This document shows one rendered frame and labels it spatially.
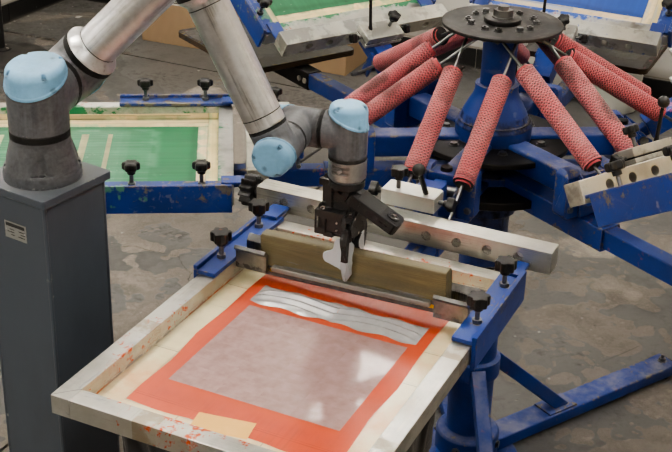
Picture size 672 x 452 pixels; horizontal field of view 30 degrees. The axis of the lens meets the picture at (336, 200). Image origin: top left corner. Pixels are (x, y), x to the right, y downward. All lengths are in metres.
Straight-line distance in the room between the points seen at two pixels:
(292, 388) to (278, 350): 0.13
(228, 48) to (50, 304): 0.64
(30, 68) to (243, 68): 0.42
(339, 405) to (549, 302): 2.40
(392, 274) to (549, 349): 1.87
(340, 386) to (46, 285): 0.62
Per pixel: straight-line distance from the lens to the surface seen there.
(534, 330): 4.37
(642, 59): 4.11
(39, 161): 2.44
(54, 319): 2.53
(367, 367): 2.32
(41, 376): 2.63
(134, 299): 4.48
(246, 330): 2.43
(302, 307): 2.49
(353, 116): 2.34
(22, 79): 2.39
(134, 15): 2.42
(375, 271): 2.47
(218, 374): 2.30
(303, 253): 2.53
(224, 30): 2.22
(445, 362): 2.29
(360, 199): 2.41
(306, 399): 2.23
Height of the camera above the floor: 2.21
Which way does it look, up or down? 25 degrees down
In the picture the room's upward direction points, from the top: 2 degrees clockwise
